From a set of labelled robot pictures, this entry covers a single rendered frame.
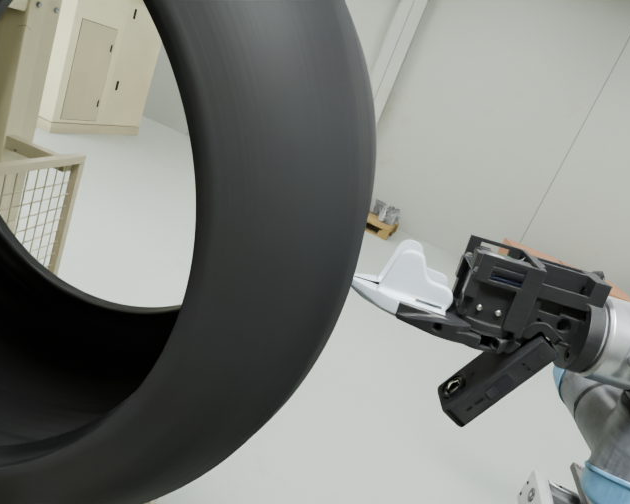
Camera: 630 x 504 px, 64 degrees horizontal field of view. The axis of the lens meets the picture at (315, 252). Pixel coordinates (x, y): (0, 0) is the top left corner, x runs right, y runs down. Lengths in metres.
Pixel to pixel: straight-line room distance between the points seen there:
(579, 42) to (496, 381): 6.59
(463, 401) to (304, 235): 0.26
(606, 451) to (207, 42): 0.48
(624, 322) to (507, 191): 6.37
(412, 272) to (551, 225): 6.52
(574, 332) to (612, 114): 6.54
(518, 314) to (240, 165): 0.27
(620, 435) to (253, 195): 0.41
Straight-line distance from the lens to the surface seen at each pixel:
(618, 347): 0.48
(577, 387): 0.65
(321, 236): 0.30
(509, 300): 0.45
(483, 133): 6.79
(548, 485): 1.45
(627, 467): 0.56
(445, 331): 0.44
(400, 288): 0.45
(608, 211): 7.05
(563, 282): 0.49
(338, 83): 0.30
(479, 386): 0.49
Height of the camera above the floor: 1.32
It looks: 17 degrees down
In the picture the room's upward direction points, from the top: 22 degrees clockwise
